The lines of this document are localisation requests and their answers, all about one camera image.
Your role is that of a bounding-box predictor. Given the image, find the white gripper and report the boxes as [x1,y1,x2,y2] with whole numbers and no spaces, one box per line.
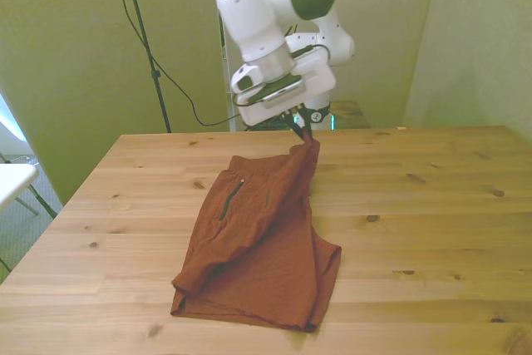
[237,52,337,141]

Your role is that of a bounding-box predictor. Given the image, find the rust brown shorts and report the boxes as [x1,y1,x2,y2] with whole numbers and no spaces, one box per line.
[170,138,343,333]

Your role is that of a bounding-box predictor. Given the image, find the small wooden side table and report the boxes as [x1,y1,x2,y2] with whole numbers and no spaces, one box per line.
[330,100,372,130]

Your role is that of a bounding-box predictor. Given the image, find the black tripod stand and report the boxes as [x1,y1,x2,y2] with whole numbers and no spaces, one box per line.
[106,0,173,134]

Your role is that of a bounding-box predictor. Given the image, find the white folding chair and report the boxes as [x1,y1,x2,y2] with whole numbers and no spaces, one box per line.
[0,92,59,275]

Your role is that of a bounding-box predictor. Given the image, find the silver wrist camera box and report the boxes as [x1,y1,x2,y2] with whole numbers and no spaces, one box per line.
[248,75,307,104]

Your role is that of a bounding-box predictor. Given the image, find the white vertical wall strip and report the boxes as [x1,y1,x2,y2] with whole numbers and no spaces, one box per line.
[212,0,236,134]

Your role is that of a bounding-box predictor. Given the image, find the black hanging tripod cable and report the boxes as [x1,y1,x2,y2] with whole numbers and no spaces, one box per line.
[106,0,242,128]

